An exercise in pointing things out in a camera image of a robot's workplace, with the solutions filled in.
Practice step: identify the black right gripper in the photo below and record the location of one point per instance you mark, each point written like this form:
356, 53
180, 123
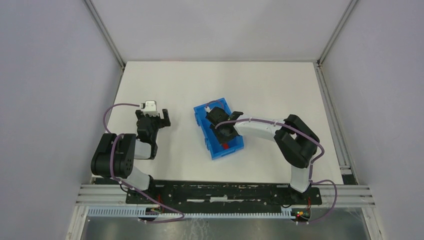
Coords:
222, 116

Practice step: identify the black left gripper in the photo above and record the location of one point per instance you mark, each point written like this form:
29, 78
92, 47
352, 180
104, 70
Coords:
155, 120

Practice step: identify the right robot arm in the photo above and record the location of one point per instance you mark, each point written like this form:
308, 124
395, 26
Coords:
299, 145

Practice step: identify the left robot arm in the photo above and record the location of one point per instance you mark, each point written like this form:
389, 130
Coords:
118, 163

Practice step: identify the blue plastic storage bin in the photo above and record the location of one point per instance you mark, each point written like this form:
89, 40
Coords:
212, 145

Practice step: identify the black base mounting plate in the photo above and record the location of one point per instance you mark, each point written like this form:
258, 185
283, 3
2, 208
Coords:
229, 197

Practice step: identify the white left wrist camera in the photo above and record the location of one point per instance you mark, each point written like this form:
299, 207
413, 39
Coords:
149, 108

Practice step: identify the aluminium front frame rail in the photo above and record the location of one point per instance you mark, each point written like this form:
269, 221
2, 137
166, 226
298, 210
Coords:
348, 196

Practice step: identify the white slotted cable duct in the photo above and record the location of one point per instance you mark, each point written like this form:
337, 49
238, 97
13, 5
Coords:
144, 212

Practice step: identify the left corner aluminium post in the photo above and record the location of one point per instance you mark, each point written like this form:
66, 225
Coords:
104, 32

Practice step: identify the corner aluminium post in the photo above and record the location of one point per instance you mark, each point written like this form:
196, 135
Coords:
104, 32
338, 28

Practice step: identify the right corner aluminium post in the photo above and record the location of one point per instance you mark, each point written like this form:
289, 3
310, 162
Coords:
338, 28

